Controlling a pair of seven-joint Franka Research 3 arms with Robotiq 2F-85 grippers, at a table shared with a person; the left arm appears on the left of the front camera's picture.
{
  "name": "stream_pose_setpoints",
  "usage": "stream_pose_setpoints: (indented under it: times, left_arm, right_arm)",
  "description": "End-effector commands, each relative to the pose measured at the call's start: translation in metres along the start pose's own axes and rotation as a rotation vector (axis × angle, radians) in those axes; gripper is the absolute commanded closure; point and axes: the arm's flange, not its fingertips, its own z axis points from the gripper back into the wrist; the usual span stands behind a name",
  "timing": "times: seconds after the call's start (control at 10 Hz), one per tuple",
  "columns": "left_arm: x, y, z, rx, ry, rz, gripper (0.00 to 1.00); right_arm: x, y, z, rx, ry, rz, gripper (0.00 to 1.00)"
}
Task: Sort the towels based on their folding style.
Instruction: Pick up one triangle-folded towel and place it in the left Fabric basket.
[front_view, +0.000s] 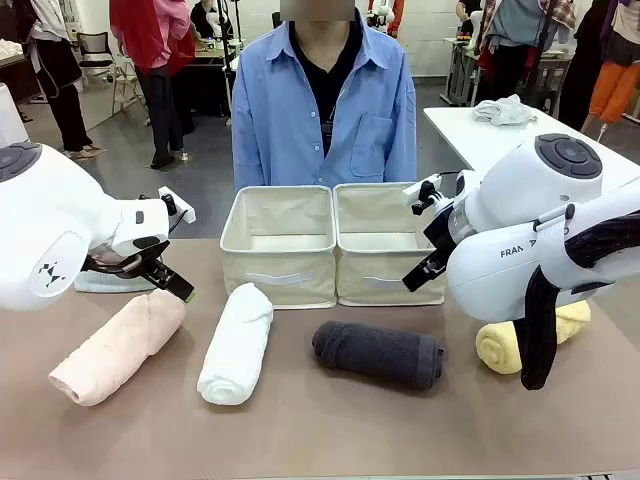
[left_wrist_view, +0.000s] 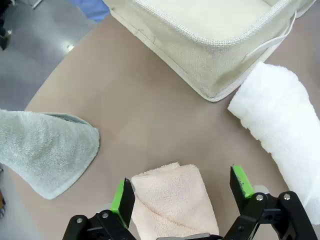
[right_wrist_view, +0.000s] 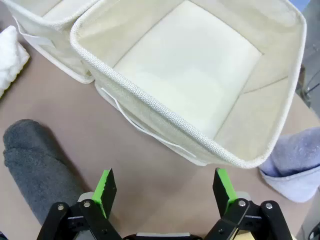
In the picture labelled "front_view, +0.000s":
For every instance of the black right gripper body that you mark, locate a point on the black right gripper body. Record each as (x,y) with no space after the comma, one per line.
(442,240)

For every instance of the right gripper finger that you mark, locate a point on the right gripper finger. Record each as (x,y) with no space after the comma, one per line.
(414,285)
(425,270)

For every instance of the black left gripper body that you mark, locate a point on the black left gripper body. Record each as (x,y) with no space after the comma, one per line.
(150,252)

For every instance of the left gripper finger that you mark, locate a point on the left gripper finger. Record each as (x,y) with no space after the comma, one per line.
(172,276)
(172,290)

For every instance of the mint green towel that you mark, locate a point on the mint green towel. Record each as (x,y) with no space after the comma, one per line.
(105,285)

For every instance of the dark grey towel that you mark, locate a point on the dark grey towel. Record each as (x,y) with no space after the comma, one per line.
(380,352)

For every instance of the white towel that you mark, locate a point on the white towel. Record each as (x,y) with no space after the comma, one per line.
(235,345)

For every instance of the pink towel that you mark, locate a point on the pink towel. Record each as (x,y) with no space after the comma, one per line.
(110,350)

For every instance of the yellow towel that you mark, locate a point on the yellow towel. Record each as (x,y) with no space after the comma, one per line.
(500,347)

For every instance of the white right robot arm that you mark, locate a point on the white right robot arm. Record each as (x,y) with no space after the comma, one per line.
(525,200)

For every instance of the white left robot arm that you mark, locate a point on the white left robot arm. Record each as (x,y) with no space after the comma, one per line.
(50,210)

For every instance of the metal folding chair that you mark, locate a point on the metal folding chair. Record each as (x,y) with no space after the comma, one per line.
(127,90)

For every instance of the cream fabric storage bin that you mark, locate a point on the cream fabric storage bin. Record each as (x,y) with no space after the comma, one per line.
(275,270)
(380,235)

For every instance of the white side table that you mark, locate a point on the white side table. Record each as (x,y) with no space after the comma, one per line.
(465,135)

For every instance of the crumpled white cloth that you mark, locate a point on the crumpled white cloth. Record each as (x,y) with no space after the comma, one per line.
(502,112)

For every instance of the person in blue shirt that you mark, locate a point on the person in blue shirt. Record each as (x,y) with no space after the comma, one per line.
(280,125)

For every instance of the bystander in black clothes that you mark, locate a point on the bystander in black clothes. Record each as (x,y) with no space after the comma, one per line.
(60,75)

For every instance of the background work desk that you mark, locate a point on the background work desk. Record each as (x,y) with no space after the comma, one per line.
(210,55)

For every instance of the bystander in pink top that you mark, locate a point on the bystander in pink top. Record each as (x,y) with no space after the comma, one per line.
(160,45)

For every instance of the black office chair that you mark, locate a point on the black office chair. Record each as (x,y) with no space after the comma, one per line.
(95,50)

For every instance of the hanging clothes on rack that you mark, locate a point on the hanging clothes on rack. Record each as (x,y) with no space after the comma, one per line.
(515,30)

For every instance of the orange trousers on mannequin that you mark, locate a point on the orange trousers on mannequin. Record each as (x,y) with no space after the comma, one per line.
(612,90)

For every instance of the seated person in background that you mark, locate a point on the seated person in background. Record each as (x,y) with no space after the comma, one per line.
(204,17)

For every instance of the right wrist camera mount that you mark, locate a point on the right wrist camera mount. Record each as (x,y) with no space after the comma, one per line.
(425,192)

